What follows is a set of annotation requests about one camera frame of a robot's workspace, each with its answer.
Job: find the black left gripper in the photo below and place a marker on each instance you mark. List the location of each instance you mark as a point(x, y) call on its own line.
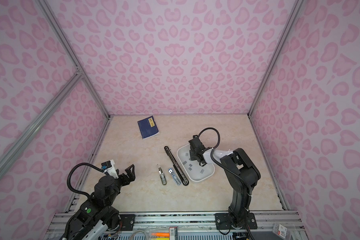
point(131, 176)

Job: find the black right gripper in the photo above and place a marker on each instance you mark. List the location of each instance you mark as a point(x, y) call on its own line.
point(191, 152)

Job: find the white plastic tray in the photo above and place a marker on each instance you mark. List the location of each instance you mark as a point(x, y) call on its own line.
point(194, 171)

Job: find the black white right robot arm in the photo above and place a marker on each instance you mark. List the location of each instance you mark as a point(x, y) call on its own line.
point(242, 175)

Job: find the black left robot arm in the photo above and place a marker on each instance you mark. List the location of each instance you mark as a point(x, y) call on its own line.
point(96, 215)

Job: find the blue book yellow label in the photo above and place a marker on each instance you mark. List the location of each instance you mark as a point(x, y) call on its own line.
point(148, 127)

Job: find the orange marker pen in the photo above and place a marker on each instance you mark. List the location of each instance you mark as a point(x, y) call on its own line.
point(161, 235)

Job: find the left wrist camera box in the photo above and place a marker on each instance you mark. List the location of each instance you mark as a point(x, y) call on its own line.
point(109, 168)

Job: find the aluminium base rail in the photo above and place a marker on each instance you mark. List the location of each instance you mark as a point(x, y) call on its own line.
point(206, 222)

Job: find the aluminium diagonal frame bar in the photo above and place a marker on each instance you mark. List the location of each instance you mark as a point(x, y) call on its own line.
point(9, 157)

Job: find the aluminium frame corner post right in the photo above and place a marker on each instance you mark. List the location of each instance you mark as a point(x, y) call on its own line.
point(285, 34)

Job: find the aluminium frame corner post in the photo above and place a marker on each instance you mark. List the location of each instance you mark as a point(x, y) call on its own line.
point(67, 46)
point(285, 34)

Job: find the aluminium frame corner post left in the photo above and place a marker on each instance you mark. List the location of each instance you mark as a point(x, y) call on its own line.
point(67, 46)

